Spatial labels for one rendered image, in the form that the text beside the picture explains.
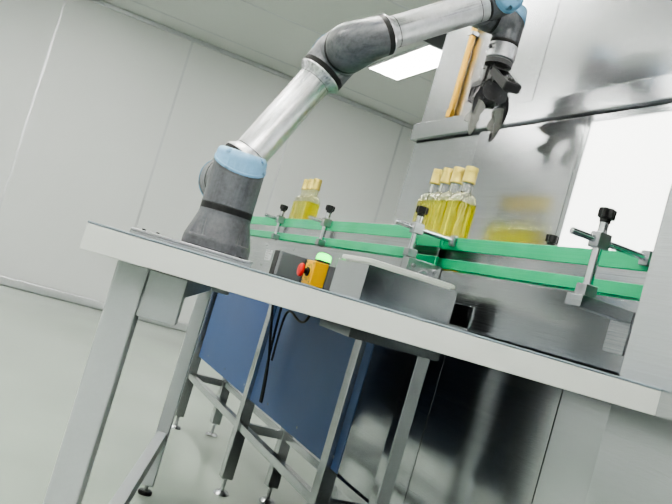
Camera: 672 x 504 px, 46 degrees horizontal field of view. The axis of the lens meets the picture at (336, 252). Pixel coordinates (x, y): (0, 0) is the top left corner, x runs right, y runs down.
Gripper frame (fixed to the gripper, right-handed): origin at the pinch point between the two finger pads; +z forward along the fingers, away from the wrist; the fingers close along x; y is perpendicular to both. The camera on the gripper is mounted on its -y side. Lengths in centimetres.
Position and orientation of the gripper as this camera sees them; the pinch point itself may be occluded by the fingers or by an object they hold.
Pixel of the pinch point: (482, 133)
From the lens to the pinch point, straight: 209.6
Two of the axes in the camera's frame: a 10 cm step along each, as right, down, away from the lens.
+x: -9.1, -2.8, -3.0
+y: -3.0, -0.4, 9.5
